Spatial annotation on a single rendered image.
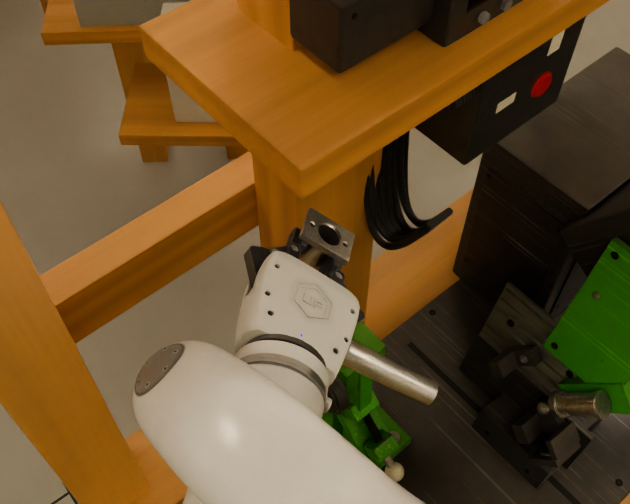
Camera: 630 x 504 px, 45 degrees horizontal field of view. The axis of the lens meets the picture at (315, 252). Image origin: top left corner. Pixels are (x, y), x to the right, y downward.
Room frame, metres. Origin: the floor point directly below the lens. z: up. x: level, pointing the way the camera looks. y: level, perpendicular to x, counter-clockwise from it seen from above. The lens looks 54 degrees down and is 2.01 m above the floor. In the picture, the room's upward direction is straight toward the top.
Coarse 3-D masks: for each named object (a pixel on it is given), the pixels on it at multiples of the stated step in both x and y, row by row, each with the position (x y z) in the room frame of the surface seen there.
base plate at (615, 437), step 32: (448, 288) 0.73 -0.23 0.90; (416, 320) 0.66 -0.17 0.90; (448, 320) 0.66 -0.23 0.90; (480, 320) 0.66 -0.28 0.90; (416, 352) 0.60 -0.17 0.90; (448, 352) 0.60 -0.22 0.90; (448, 384) 0.54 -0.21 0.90; (416, 416) 0.49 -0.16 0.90; (448, 416) 0.49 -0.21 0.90; (576, 416) 0.49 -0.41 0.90; (416, 448) 0.44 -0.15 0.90; (448, 448) 0.44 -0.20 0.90; (480, 448) 0.44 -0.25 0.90; (608, 448) 0.44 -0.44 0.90; (416, 480) 0.39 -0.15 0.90; (448, 480) 0.39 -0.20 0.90; (480, 480) 0.39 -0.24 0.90; (512, 480) 0.39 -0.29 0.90; (576, 480) 0.39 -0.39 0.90; (608, 480) 0.39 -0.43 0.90
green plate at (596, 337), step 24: (600, 264) 0.54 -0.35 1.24; (624, 264) 0.53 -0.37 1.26; (600, 288) 0.53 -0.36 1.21; (624, 288) 0.51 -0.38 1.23; (576, 312) 0.52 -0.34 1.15; (600, 312) 0.51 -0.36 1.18; (624, 312) 0.49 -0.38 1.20; (552, 336) 0.52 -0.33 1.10; (576, 336) 0.50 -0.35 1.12; (600, 336) 0.49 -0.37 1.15; (624, 336) 0.48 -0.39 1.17; (576, 360) 0.49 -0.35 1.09; (600, 360) 0.47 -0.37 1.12; (624, 360) 0.46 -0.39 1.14; (624, 384) 0.44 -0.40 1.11
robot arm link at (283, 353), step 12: (252, 348) 0.30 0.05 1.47; (264, 348) 0.30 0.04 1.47; (276, 348) 0.30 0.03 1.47; (288, 348) 0.30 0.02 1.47; (300, 348) 0.30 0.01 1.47; (252, 360) 0.29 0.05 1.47; (264, 360) 0.28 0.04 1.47; (276, 360) 0.28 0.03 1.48; (288, 360) 0.28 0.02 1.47; (300, 360) 0.29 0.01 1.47; (312, 360) 0.29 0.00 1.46; (300, 372) 0.28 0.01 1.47; (312, 372) 0.28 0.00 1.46; (324, 372) 0.29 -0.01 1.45; (324, 384) 0.28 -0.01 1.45; (324, 396) 0.27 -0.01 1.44; (324, 408) 0.27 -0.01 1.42
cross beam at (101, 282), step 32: (192, 192) 0.63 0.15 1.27; (224, 192) 0.63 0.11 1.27; (128, 224) 0.57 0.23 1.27; (160, 224) 0.57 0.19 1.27; (192, 224) 0.58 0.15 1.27; (224, 224) 0.61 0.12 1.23; (256, 224) 0.64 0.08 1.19; (96, 256) 0.53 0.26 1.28; (128, 256) 0.53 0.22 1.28; (160, 256) 0.55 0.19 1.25; (192, 256) 0.57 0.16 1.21; (64, 288) 0.48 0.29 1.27; (96, 288) 0.49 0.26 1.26; (128, 288) 0.51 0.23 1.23; (160, 288) 0.54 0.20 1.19; (64, 320) 0.46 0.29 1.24; (96, 320) 0.48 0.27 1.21
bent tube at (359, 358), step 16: (304, 224) 0.46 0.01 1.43; (320, 224) 0.47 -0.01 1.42; (336, 224) 0.47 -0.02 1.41; (304, 240) 0.44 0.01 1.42; (320, 240) 0.44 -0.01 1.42; (336, 240) 0.46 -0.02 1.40; (352, 240) 0.46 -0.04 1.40; (304, 256) 0.44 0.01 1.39; (320, 256) 0.44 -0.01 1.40; (336, 256) 0.43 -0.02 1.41; (352, 352) 0.41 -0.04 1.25; (368, 352) 0.42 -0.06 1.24; (352, 368) 0.40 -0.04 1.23; (368, 368) 0.40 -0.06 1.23; (384, 368) 0.40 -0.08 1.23; (400, 368) 0.41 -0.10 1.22; (384, 384) 0.39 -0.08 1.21; (400, 384) 0.39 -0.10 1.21; (416, 384) 0.39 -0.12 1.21; (432, 384) 0.40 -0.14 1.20; (416, 400) 0.38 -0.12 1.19; (432, 400) 0.38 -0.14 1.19
